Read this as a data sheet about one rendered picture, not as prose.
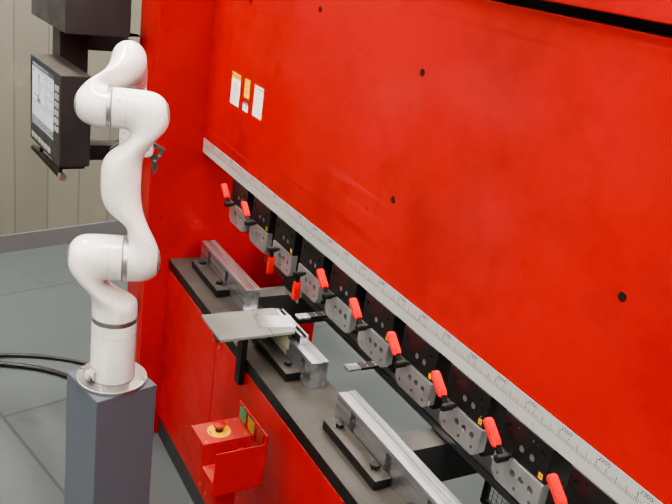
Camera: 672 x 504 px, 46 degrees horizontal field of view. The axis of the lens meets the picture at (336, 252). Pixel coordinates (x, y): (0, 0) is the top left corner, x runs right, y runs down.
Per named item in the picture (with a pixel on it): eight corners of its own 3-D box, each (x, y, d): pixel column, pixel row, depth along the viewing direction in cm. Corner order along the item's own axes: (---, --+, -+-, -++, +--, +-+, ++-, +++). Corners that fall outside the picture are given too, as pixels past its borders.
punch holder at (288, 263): (270, 260, 272) (275, 215, 266) (292, 259, 276) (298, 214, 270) (288, 278, 260) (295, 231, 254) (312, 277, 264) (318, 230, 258)
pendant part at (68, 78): (29, 137, 347) (29, 53, 334) (58, 136, 353) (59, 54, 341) (58, 167, 313) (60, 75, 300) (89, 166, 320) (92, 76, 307)
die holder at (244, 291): (199, 261, 339) (201, 240, 336) (213, 260, 342) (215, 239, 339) (244, 313, 299) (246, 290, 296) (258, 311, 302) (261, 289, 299)
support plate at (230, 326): (201, 317, 266) (201, 314, 266) (273, 310, 279) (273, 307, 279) (220, 342, 252) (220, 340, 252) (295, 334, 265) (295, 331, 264)
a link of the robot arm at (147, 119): (98, 271, 216) (159, 274, 219) (94, 286, 204) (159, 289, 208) (106, 83, 202) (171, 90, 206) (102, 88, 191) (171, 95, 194)
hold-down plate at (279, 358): (249, 338, 281) (250, 331, 280) (263, 337, 284) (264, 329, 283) (285, 382, 257) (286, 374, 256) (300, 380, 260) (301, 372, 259)
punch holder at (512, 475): (488, 473, 176) (504, 409, 170) (518, 466, 180) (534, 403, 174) (533, 517, 164) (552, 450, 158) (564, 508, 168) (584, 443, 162)
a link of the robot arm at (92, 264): (136, 330, 212) (140, 246, 203) (63, 327, 208) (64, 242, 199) (138, 309, 223) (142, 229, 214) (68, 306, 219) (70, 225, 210)
